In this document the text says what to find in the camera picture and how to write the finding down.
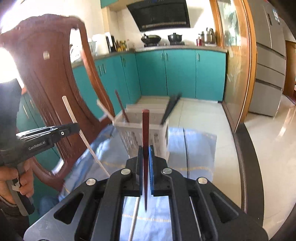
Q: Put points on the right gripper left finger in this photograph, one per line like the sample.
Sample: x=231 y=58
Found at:
x=132 y=175

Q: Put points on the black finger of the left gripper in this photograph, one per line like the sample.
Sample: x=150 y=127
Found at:
x=66 y=130

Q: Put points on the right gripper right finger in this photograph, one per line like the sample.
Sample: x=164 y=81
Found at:
x=159 y=175

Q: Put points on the white chopstick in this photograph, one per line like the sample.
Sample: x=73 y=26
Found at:
x=85 y=141
x=134 y=219
x=105 y=111

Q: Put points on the dark red chopstick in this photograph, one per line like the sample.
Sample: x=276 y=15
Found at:
x=145 y=141

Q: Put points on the teal kitchen cabinets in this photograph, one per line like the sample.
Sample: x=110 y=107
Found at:
x=196 y=73

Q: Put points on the white chopstick in basket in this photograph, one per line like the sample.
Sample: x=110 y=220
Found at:
x=105 y=111

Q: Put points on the white chopstick on table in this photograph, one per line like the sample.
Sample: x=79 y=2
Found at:
x=134 y=219

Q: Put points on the brown chopstick in basket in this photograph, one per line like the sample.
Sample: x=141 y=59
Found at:
x=122 y=107

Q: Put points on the black chopsticks in basket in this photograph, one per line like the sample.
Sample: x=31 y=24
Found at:
x=174 y=99

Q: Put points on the brown wooden chair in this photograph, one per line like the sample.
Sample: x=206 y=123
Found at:
x=40 y=47

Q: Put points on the white rice cooker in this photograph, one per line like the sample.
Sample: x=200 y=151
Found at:
x=101 y=47

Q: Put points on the black wok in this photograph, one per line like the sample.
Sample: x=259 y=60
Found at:
x=150 y=39

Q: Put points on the black cooking pot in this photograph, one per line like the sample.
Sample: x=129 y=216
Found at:
x=175 y=38

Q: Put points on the black range hood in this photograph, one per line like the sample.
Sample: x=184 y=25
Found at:
x=155 y=15

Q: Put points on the steel kettle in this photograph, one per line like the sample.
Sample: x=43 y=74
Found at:
x=210 y=37

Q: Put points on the wooden glass sliding door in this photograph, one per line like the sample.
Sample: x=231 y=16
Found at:
x=235 y=33

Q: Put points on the silver refrigerator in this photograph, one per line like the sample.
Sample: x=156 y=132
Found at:
x=271 y=59

